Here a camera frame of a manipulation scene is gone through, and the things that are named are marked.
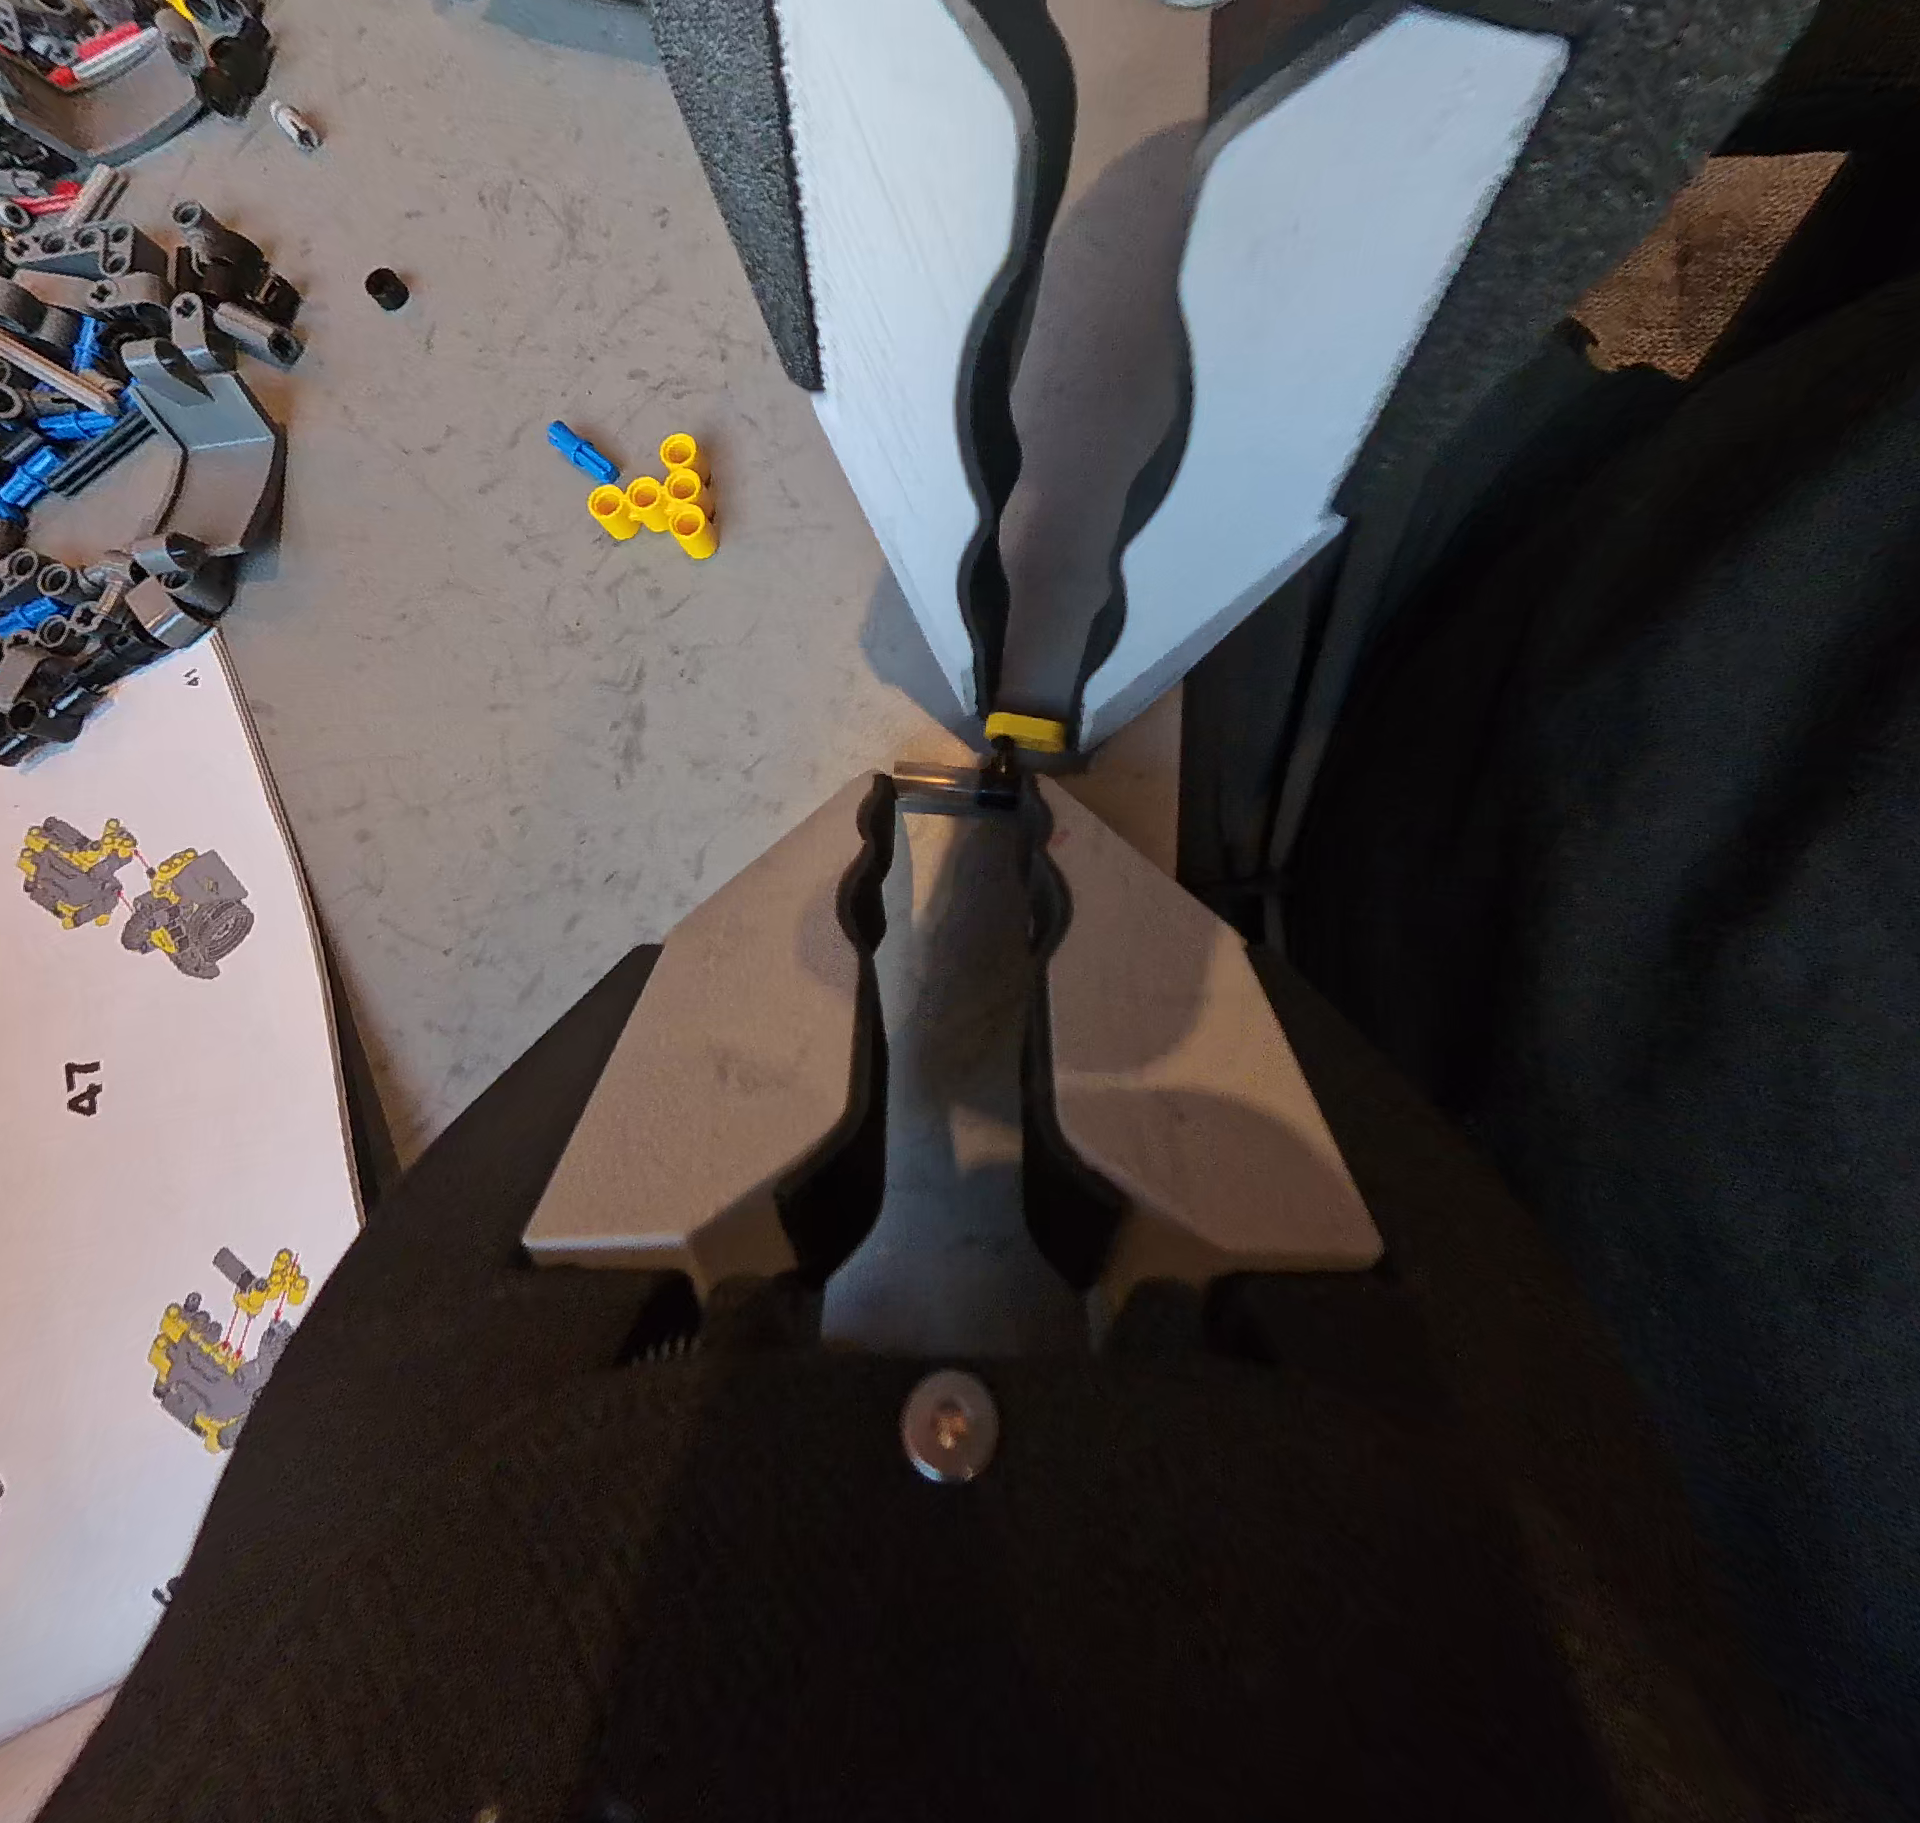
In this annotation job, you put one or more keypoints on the black bush brick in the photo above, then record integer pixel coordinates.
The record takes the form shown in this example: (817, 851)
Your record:
(384, 289)

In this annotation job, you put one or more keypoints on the white small pin brick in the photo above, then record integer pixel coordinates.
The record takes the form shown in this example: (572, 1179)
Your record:
(296, 122)

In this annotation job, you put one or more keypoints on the pile of toy brick parts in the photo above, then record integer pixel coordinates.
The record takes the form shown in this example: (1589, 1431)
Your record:
(120, 352)

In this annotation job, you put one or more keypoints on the person's dark clothing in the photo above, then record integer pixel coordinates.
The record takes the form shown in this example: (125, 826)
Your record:
(1648, 954)

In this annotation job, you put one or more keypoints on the black pin connector brick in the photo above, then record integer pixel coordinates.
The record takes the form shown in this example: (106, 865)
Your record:
(1000, 785)

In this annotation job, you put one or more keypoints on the yellow two-hole brick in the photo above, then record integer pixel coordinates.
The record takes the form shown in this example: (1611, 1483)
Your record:
(1024, 729)

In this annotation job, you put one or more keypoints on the dark grey tube brick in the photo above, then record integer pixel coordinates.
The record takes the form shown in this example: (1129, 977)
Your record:
(937, 790)

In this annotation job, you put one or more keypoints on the grey desk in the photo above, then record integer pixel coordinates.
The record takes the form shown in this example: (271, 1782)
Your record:
(599, 729)

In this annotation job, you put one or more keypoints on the white building instruction booklet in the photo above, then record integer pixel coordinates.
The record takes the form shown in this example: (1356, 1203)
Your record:
(134, 1101)

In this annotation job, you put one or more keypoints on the blue pin brick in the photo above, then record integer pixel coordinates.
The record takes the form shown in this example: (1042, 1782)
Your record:
(582, 454)

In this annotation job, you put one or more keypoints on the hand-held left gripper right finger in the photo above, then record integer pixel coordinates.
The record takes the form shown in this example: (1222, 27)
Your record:
(1199, 1088)

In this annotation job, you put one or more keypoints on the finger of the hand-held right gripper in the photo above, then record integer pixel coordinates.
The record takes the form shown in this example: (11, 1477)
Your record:
(897, 205)
(1319, 278)

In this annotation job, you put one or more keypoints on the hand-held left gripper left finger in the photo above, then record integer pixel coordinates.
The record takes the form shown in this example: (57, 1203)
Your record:
(717, 1088)

